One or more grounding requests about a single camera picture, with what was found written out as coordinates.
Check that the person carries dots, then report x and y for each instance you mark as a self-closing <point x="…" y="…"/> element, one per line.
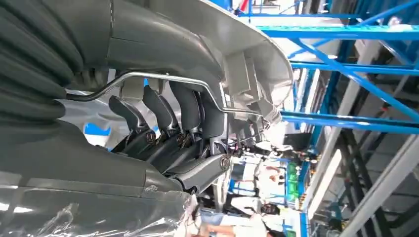
<point x="255" y="225"/>

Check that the blue rack with metal part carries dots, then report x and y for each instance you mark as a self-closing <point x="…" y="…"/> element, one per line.
<point x="327" y="32"/>

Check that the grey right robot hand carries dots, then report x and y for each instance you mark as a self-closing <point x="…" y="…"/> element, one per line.
<point x="82" y="170"/>

